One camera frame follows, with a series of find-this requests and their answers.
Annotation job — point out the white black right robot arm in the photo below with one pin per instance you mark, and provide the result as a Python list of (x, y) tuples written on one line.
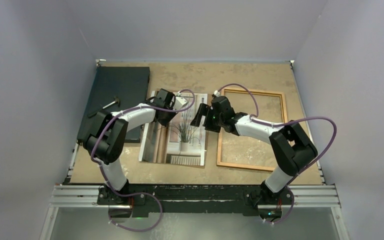
[(292, 147)]

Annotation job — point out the light wooden picture frame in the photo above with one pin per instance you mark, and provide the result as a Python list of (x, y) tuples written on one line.
[(251, 148)]

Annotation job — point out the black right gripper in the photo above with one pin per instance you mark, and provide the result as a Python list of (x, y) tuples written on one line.
[(205, 110)]

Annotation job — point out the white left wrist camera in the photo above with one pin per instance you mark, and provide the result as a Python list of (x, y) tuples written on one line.
[(180, 102)]

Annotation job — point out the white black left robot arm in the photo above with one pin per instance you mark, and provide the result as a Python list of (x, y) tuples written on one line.
[(104, 140)]

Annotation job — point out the aluminium rail base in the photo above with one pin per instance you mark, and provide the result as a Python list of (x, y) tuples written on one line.
[(246, 199)]

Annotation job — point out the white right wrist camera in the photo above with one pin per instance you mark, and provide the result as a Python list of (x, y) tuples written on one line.
[(216, 94)]

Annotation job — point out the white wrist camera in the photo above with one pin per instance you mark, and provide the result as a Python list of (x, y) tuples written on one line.
[(216, 94), (180, 102)]

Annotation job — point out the brown frame backing board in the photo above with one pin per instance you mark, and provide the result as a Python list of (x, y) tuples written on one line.
[(152, 155)]

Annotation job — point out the dark blue electronics box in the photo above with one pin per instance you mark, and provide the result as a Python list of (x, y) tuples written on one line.
[(115, 88)]

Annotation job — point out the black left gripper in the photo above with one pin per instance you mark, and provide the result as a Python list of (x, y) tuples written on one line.
[(165, 123)]

